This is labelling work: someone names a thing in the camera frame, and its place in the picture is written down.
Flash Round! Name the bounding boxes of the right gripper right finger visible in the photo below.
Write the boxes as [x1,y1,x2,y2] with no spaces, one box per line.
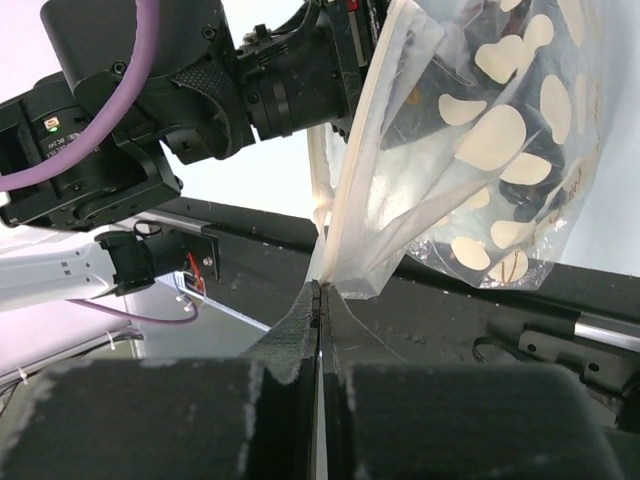
[322,285,625,479]

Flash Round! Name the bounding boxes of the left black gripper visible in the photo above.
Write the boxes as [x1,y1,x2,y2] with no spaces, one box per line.
[237,1,390,140]

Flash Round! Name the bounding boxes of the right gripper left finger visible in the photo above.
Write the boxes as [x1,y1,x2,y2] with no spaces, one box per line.
[1,282,320,479]

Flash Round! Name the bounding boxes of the polka dot zip bag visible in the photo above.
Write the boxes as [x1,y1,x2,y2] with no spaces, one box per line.
[307,1,615,299]

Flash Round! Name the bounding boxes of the dark fake grape bunch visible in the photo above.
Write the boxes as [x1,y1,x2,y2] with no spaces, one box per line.
[499,181,545,223]

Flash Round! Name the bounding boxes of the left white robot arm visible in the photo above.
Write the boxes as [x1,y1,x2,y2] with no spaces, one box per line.
[1,1,388,234]

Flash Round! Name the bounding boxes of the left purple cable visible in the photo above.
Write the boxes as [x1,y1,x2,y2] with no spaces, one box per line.
[0,0,201,329]

